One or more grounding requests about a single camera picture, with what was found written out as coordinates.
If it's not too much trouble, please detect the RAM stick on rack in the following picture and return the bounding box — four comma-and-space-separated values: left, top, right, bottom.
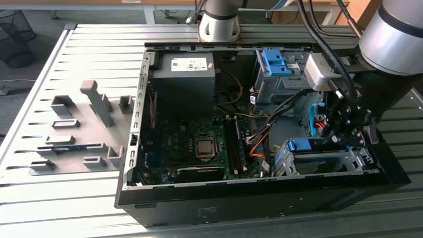
36, 144, 88, 152

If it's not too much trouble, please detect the wooden cabinet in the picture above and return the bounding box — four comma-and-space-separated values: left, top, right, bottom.
345, 0, 384, 33

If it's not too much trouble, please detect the orange thin wire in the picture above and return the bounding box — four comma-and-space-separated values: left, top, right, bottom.
249, 133, 271, 158

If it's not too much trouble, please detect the black mesh wastebasket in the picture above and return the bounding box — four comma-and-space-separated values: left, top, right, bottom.
0, 9, 36, 69

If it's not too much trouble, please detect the grey parts rack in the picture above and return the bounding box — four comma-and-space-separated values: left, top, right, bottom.
28, 79, 137, 177

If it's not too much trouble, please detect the installed RAM stick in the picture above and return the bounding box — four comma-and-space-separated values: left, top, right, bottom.
232, 116, 249, 172

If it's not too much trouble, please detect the black PC case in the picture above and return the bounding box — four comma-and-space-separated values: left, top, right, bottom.
113, 42, 412, 228

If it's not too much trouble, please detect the grey metal drive cage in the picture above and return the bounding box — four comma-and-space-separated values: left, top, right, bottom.
253, 48, 319, 106

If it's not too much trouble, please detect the blue wire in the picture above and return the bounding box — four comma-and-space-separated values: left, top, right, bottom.
309, 103, 323, 137

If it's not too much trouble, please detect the yellow wire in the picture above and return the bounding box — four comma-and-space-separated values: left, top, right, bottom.
212, 69, 244, 106

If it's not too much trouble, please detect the blue drive latch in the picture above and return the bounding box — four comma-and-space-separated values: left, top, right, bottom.
263, 49, 293, 76

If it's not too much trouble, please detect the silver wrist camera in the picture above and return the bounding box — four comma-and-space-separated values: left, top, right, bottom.
303, 53, 345, 92

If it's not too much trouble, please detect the dark green motherboard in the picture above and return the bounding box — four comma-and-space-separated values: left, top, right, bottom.
141, 115, 263, 185

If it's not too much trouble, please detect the black cable bundle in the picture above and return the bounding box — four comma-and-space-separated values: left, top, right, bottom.
245, 88, 315, 145

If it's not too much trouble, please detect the black graphics card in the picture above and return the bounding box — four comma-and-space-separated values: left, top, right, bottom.
175, 165, 225, 183

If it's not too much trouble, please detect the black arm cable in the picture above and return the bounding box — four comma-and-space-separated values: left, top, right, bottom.
296, 0, 361, 100

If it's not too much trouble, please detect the silver CPU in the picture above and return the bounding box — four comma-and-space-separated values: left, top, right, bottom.
195, 138, 216, 155

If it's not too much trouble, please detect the metal disk bay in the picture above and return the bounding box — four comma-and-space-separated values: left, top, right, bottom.
272, 138, 373, 177

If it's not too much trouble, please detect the hard disk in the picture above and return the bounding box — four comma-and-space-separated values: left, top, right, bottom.
273, 139, 352, 175

